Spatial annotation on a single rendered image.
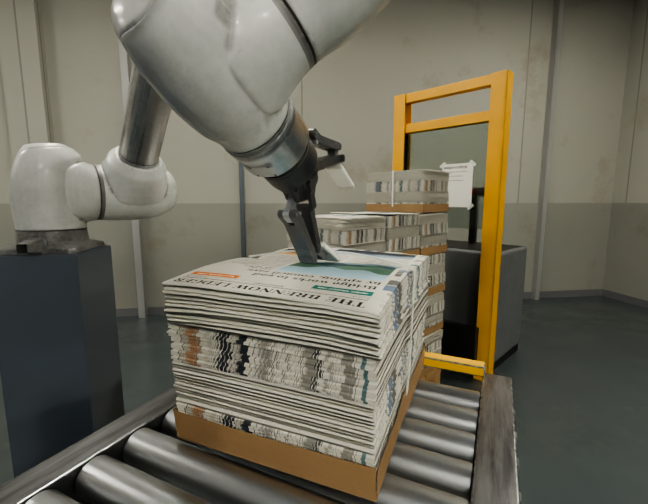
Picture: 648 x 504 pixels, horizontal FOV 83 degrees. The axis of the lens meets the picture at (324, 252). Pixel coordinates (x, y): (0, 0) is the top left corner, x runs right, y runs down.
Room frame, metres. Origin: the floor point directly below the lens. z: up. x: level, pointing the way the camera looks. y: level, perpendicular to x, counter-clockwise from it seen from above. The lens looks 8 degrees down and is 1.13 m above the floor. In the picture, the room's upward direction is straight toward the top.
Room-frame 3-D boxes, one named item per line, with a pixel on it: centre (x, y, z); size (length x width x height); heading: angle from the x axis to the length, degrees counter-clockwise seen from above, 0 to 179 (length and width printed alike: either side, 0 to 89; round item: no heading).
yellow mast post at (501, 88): (2.21, -1.02, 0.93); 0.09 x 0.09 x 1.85; 45
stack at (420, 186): (2.14, -0.48, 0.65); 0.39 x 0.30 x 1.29; 45
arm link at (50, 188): (0.97, 0.71, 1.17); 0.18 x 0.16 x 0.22; 133
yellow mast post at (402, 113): (2.68, -0.55, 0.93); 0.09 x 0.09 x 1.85; 45
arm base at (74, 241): (0.95, 0.71, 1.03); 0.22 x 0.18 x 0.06; 9
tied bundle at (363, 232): (1.72, -0.05, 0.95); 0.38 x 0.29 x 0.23; 44
